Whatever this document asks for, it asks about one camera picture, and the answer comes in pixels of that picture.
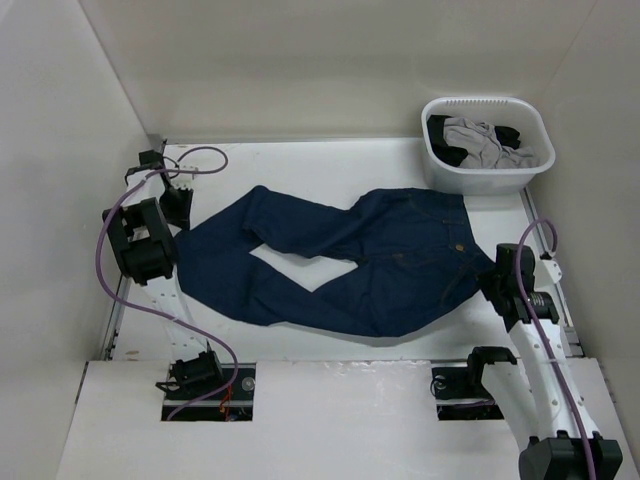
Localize dark blue denim trousers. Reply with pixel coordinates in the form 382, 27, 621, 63
175, 186, 494, 338

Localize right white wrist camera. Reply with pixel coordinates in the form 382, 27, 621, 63
534, 252, 562, 290

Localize white plastic laundry basket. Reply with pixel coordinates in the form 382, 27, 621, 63
421, 97, 556, 195

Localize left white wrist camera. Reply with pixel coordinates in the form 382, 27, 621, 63
170, 167, 199, 190

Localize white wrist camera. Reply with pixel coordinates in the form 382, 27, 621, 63
534, 252, 562, 290
170, 167, 199, 190

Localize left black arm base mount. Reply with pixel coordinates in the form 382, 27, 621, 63
156, 350, 257, 422

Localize black garment in basket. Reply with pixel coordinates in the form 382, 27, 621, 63
426, 115, 521, 168

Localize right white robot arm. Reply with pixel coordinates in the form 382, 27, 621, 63
463, 243, 623, 479

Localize grey garment in basket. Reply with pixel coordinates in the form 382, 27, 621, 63
438, 117, 541, 170

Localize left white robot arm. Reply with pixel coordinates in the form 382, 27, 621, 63
99, 150, 210, 360

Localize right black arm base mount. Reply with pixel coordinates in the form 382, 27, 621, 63
429, 346, 517, 421

